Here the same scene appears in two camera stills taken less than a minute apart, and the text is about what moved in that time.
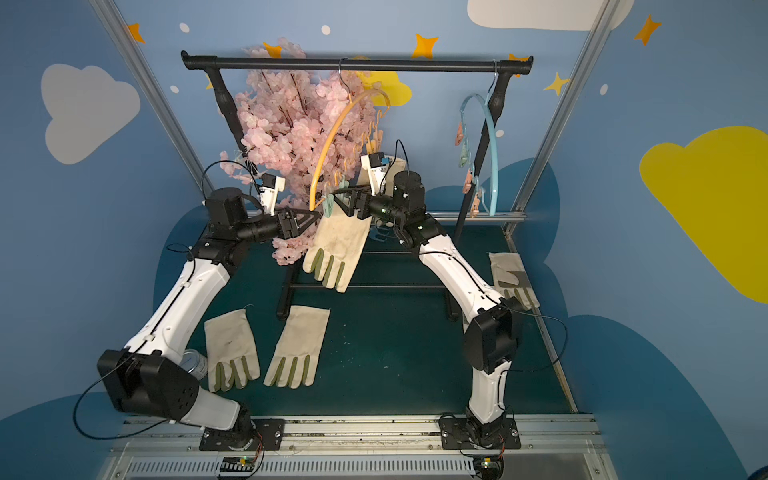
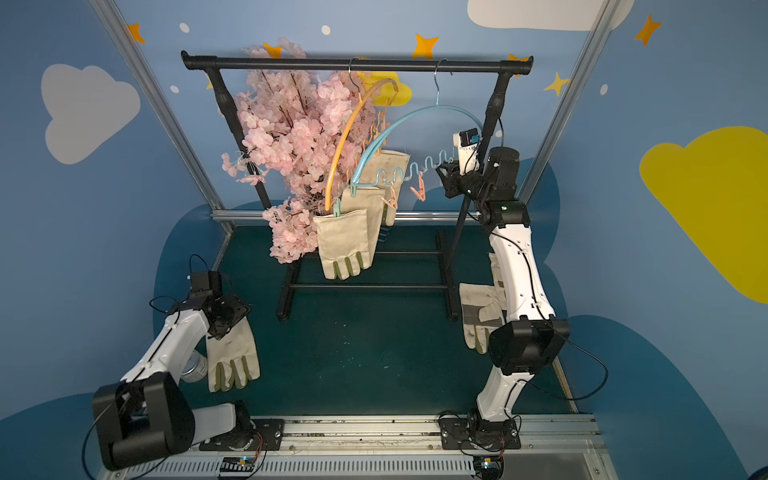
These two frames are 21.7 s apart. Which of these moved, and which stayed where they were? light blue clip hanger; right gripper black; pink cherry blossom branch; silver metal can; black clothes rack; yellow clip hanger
Moved: yellow clip hanger; light blue clip hanger; right gripper black
Stayed: silver metal can; black clothes rack; pink cherry blossom branch
